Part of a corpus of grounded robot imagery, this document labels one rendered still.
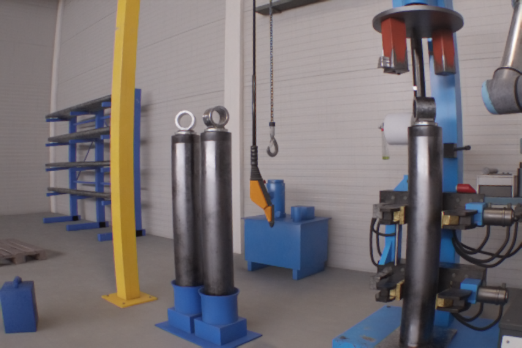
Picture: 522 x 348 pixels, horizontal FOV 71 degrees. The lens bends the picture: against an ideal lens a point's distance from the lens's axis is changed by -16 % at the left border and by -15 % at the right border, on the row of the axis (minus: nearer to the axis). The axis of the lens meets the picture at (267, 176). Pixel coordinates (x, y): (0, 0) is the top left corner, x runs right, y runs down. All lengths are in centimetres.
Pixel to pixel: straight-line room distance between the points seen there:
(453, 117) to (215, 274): 191
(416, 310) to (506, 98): 140
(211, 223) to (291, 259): 196
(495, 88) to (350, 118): 344
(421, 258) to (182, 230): 166
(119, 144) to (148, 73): 428
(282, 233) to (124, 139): 199
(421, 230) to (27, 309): 280
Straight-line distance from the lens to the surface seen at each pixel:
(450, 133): 291
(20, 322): 347
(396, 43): 249
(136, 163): 758
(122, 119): 389
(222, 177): 285
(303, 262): 468
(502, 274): 458
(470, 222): 241
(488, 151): 447
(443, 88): 296
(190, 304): 323
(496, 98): 176
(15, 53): 1224
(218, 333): 299
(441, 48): 270
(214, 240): 289
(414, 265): 253
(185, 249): 314
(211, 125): 292
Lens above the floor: 126
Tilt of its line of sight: 2 degrees down
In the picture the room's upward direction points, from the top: straight up
